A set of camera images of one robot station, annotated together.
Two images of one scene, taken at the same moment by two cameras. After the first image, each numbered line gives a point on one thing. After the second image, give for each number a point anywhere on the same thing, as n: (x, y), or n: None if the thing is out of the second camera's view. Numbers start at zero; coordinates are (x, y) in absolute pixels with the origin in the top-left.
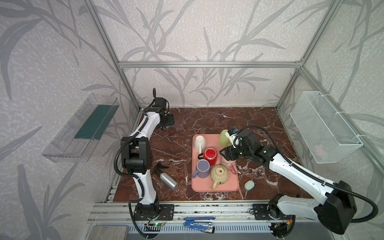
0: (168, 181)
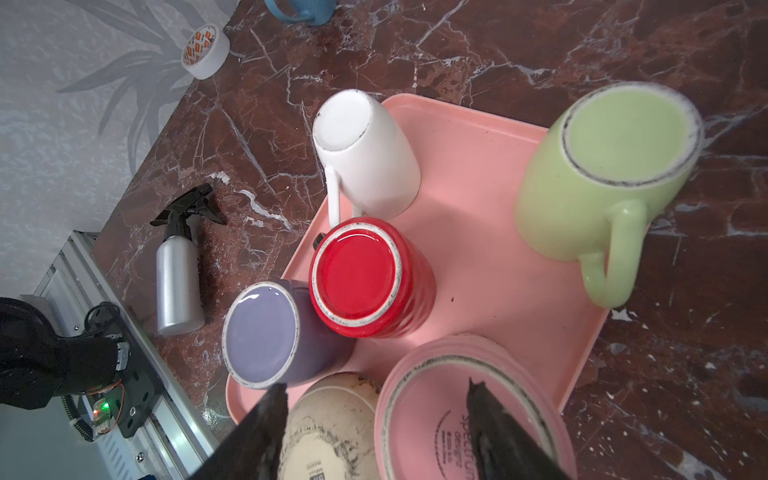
0: (180, 303)
